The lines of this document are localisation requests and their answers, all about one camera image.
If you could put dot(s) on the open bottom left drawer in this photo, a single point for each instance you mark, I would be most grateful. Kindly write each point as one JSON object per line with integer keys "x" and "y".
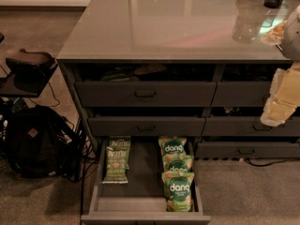
{"x": 141, "y": 200}

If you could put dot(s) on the green dang bag front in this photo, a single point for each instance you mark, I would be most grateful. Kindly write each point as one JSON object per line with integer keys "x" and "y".
{"x": 177, "y": 190}

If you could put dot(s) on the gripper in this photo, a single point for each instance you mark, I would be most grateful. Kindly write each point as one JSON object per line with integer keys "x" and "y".
{"x": 292, "y": 37}

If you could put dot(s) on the middle right drawer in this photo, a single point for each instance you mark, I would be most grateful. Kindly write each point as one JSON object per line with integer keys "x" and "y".
{"x": 246, "y": 122}

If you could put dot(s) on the middle left drawer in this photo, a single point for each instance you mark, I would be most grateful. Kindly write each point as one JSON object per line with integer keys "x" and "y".
{"x": 146, "y": 121}

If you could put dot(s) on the green jalapeno chip bag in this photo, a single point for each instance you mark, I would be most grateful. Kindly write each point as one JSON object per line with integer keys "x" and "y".
{"x": 116, "y": 166}
{"x": 120, "y": 142}

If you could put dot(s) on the top left drawer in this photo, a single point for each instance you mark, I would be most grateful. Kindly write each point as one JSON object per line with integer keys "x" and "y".
{"x": 178, "y": 85}

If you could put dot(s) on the green jalapeno chip bag front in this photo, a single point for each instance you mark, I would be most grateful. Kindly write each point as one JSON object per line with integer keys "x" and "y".
{"x": 116, "y": 166}

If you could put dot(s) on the green dang bag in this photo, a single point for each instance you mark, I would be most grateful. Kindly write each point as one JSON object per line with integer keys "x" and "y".
{"x": 177, "y": 190}
{"x": 178, "y": 162}
{"x": 172, "y": 145}

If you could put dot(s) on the grey drawer cabinet frame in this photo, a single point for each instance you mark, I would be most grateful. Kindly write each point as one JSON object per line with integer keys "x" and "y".
{"x": 142, "y": 67}

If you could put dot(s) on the bottom right drawer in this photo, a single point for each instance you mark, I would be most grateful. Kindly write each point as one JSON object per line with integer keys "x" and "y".
{"x": 247, "y": 148}

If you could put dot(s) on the black backpack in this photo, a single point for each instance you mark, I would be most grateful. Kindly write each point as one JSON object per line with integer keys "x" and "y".
{"x": 39, "y": 143}

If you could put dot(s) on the green dang bag middle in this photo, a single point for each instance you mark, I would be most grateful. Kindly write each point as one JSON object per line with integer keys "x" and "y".
{"x": 178, "y": 162}

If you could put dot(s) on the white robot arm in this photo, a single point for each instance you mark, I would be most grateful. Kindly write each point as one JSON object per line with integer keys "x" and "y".
{"x": 290, "y": 44}

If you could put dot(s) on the top right drawer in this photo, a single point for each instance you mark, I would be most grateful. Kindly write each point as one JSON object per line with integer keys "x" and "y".
{"x": 245, "y": 85}

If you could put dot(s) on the green dang bag rear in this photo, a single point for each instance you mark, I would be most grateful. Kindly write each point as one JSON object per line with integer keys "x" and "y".
{"x": 172, "y": 145}

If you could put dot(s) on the green jalapeno chip bag rear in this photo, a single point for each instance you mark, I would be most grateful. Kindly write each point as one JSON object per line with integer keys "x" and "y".
{"x": 120, "y": 142}

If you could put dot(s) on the dark brown desk chair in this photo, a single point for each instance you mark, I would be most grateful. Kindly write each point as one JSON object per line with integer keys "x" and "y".
{"x": 29, "y": 74}

